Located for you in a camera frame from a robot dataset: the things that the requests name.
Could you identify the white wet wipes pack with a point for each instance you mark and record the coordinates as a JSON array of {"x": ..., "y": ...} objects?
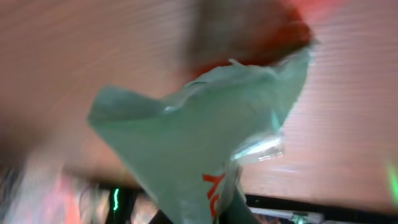
[{"x": 186, "y": 150}]

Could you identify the red Nescafe stick sachet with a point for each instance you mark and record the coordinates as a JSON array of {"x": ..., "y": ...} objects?
[{"x": 253, "y": 32}]

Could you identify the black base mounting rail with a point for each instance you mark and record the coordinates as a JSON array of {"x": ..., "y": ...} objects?
[{"x": 256, "y": 209}]

